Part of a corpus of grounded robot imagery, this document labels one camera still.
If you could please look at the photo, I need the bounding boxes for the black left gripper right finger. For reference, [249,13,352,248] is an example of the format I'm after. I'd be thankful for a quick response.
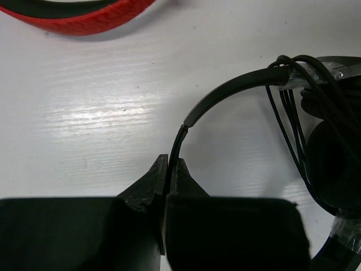
[168,158,210,203]

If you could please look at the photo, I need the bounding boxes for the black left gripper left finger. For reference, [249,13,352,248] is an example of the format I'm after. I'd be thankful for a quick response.
[117,154,168,256]

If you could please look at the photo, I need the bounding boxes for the black taped headphones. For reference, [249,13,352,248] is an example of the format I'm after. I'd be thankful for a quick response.
[165,55,360,270]

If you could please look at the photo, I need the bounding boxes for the red and black headphones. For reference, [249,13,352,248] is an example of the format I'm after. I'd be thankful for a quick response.
[1,0,154,36]

